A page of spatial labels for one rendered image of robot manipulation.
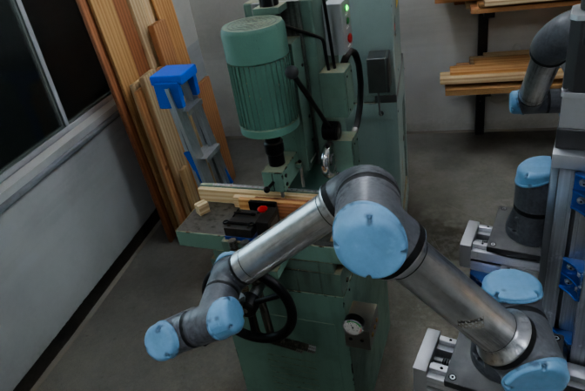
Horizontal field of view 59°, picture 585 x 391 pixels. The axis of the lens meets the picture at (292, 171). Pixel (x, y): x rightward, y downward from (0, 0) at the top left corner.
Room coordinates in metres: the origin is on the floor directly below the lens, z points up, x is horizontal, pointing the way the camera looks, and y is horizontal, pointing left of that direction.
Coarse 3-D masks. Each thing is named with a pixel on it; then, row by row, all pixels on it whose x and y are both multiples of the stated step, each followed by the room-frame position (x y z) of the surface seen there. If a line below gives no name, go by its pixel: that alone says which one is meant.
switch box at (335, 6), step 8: (328, 0) 1.65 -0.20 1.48; (336, 0) 1.63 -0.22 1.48; (344, 0) 1.62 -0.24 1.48; (328, 8) 1.60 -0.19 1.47; (336, 8) 1.59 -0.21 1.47; (344, 8) 1.61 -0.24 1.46; (328, 16) 1.60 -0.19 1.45; (336, 16) 1.59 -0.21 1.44; (344, 16) 1.60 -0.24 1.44; (336, 24) 1.59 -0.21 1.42; (344, 24) 1.59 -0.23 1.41; (336, 32) 1.59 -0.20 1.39; (344, 32) 1.59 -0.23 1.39; (336, 40) 1.59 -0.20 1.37; (344, 40) 1.58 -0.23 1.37; (328, 48) 1.60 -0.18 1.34; (336, 48) 1.59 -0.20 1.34; (344, 48) 1.58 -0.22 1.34
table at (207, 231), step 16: (224, 208) 1.47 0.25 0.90; (192, 224) 1.41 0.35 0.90; (208, 224) 1.39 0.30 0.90; (192, 240) 1.36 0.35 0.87; (208, 240) 1.34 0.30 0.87; (320, 240) 1.21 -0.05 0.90; (304, 256) 1.21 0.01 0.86; (320, 256) 1.19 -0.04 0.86; (336, 256) 1.17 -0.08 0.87; (272, 272) 1.15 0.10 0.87
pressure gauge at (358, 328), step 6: (348, 318) 1.10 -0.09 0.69; (354, 318) 1.10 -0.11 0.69; (360, 318) 1.10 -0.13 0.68; (342, 324) 1.10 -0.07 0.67; (348, 324) 1.10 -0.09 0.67; (354, 324) 1.09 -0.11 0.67; (360, 324) 1.08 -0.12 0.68; (348, 330) 1.10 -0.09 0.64; (354, 330) 1.09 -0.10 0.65; (360, 330) 1.08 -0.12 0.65
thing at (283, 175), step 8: (288, 152) 1.47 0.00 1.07; (296, 152) 1.46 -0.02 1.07; (288, 160) 1.42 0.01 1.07; (296, 160) 1.45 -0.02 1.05; (264, 168) 1.39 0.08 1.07; (272, 168) 1.38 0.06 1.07; (280, 168) 1.37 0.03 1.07; (288, 168) 1.39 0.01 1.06; (296, 168) 1.44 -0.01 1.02; (264, 176) 1.37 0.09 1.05; (272, 176) 1.36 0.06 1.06; (280, 176) 1.35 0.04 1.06; (288, 176) 1.38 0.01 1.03; (264, 184) 1.37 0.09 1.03; (280, 184) 1.35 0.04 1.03; (288, 184) 1.36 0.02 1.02
